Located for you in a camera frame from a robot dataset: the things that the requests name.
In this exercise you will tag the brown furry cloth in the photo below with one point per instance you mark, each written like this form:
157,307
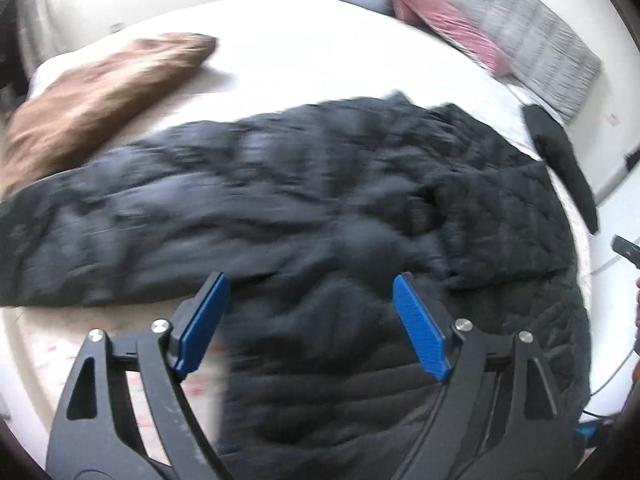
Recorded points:
90,100

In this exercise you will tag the black cloth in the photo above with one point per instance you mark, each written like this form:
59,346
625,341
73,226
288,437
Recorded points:
565,160

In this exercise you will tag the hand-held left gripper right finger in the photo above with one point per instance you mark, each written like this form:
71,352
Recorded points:
420,330

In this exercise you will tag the pink cloth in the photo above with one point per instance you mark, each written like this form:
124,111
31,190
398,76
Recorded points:
440,15

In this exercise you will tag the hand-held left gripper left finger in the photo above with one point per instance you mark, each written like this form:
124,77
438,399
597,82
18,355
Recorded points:
202,325

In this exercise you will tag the white bed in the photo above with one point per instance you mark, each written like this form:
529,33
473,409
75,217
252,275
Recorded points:
310,50

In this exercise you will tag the black puffer jacket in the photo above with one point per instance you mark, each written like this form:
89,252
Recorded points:
325,220

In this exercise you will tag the grey textured blanket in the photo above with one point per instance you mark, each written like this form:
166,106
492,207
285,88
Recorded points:
530,35

